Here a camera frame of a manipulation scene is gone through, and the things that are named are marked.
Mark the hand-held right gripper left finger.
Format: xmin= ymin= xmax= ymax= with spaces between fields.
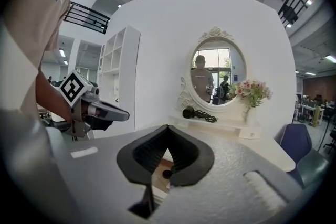
xmin=52 ymin=124 xmax=169 ymax=224

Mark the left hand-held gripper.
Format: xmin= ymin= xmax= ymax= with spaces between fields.
xmin=58 ymin=69 xmax=131 ymax=141

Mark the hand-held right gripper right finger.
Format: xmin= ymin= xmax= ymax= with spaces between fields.
xmin=154 ymin=124 xmax=302 ymax=224

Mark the white dressing table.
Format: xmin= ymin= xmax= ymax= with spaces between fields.
xmin=154 ymin=112 xmax=297 ymax=174

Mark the person's left forearm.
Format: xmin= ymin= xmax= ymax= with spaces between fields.
xmin=35 ymin=70 xmax=74 ymax=124

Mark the person's left hand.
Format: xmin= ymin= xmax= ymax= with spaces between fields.
xmin=78 ymin=101 xmax=91 ymax=122

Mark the white shelf unit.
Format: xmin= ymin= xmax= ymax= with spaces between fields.
xmin=97 ymin=25 xmax=141 ymax=140

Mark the white vase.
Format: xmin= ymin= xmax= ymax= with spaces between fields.
xmin=243 ymin=106 xmax=257 ymax=124

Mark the blue chair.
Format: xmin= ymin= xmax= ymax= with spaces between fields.
xmin=274 ymin=123 xmax=330 ymax=189

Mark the pink flower bouquet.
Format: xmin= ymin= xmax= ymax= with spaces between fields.
xmin=228 ymin=80 xmax=274 ymax=108

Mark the white oval framed mirror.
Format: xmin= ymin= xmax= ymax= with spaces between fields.
xmin=178 ymin=26 xmax=249 ymax=113

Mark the person's beige shirt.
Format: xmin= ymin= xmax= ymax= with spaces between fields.
xmin=0 ymin=0 xmax=82 ymax=119

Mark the black hair dryer with cord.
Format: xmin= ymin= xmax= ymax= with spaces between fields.
xmin=182 ymin=106 xmax=218 ymax=123

